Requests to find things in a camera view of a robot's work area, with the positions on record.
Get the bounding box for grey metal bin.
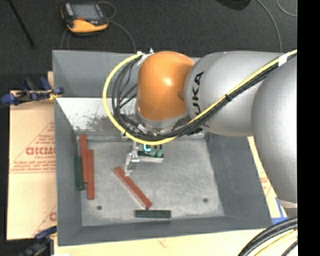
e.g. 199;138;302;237
51;49;274;246

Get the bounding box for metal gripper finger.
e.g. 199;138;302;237
128;151;141;164
124;159;134;177

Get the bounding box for dark green flat block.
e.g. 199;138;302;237
134;209;173;219
74;155;85;192

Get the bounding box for red-brown flat block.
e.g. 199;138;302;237
79;134;89;185
113;166;154;210
86;149;96;201

